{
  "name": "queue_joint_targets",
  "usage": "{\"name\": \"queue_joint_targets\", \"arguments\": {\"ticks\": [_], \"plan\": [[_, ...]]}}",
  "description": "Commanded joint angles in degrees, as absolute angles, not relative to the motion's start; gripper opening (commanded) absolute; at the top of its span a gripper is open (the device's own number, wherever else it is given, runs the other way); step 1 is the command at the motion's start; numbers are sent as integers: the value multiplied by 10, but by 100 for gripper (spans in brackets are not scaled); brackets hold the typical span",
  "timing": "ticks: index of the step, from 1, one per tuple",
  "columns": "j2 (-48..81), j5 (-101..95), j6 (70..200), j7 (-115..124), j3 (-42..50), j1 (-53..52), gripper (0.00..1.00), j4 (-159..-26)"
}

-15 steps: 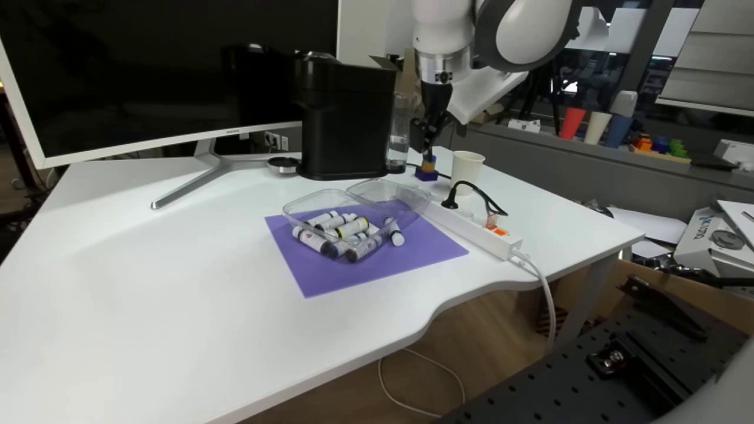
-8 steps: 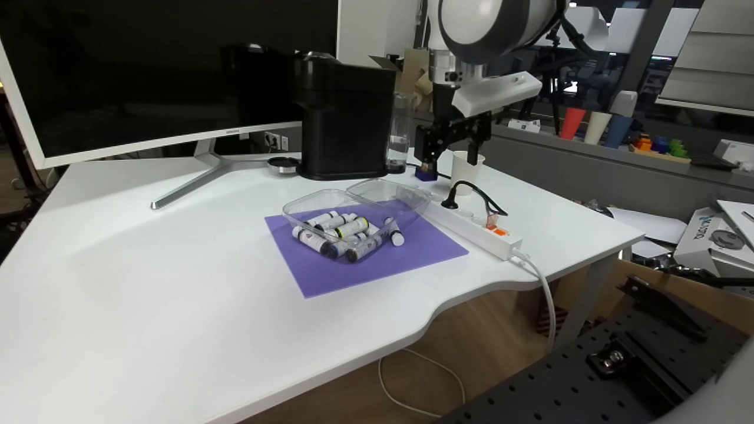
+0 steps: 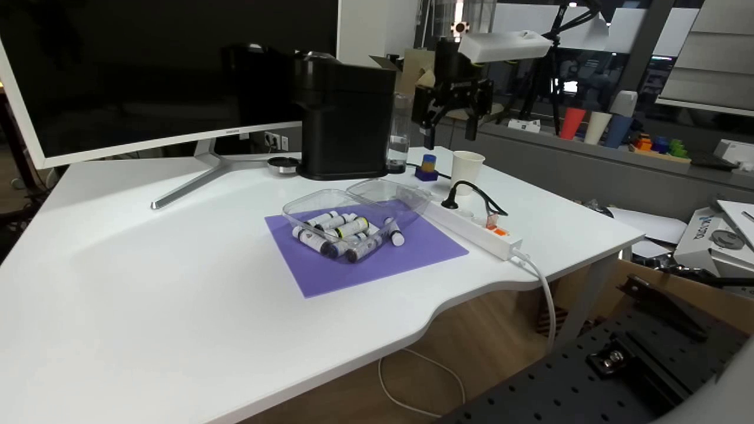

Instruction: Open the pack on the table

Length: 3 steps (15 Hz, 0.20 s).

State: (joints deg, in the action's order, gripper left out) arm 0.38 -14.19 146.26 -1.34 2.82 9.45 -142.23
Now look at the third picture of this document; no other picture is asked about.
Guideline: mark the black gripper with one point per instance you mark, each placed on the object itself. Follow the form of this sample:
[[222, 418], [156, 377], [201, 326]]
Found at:
[[455, 73]]

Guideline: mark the white vial in pack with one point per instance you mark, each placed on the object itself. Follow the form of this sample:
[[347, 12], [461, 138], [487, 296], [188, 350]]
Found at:
[[363, 245], [311, 241], [351, 230], [330, 222]]

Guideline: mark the cardboard box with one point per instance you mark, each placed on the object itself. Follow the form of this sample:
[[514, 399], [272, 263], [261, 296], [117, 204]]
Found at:
[[413, 72]]

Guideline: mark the cork peg with blue cap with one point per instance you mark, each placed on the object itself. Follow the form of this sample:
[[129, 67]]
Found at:
[[427, 160]]

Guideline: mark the white paper cup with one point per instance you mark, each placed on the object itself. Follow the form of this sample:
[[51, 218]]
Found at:
[[467, 165]]

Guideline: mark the clear plastic bottle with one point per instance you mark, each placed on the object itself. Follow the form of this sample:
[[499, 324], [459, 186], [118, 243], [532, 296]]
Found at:
[[400, 142]]

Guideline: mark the dark blue block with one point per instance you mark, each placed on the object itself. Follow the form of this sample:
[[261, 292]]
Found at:
[[427, 174]]

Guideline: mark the black box speaker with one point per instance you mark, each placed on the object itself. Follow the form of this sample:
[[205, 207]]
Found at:
[[344, 118]]

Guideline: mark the red plastic cup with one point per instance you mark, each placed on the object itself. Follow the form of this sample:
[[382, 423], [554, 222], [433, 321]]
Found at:
[[570, 124]]

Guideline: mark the white power strip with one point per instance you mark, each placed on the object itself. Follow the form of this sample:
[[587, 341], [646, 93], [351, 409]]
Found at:
[[473, 230]]

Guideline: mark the loose white dark-capped vial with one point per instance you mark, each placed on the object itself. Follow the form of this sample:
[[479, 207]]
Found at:
[[394, 237]]

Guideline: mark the white plastic cup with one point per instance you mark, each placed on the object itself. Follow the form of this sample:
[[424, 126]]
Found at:
[[598, 126]]

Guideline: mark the purple paper mat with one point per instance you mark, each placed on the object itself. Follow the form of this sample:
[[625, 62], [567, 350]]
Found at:
[[409, 255]]

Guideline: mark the blue plastic cup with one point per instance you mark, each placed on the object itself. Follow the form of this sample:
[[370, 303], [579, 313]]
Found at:
[[618, 129]]

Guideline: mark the small black round puck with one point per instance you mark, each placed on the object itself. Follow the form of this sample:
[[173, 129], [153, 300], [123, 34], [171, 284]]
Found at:
[[283, 164]]

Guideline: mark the white-framed curved monitor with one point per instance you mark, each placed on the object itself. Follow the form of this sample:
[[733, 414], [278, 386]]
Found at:
[[156, 72]]

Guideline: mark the black perforated board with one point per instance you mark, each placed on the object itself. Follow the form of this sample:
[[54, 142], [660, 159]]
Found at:
[[598, 377]]

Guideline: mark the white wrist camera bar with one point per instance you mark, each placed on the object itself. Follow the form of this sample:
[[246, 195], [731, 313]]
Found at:
[[508, 46]]

